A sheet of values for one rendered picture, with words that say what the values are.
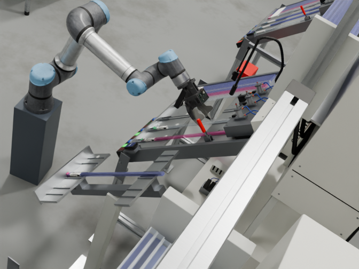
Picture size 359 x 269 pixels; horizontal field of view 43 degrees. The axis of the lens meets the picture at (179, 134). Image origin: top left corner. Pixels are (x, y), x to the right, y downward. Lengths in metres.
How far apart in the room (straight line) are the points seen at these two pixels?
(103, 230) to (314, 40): 1.15
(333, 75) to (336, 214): 0.56
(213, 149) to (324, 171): 0.43
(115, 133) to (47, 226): 0.87
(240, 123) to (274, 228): 0.69
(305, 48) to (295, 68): 0.08
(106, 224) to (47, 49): 2.09
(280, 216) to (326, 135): 0.82
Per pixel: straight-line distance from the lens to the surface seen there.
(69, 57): 2.30
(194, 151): 1.85
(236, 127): 1.74
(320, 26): 1.41
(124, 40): 4.05
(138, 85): 1.88
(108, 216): 1.89
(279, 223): 2.28
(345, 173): 1.65
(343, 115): 1.53
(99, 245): 2.09
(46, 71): 2.31
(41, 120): 2.40
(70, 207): 2.73
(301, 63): 1.47
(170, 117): 2.27
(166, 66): 1.93
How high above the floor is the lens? 2.25
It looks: 43 degrees down
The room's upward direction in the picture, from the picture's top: 24 degrees clockwise
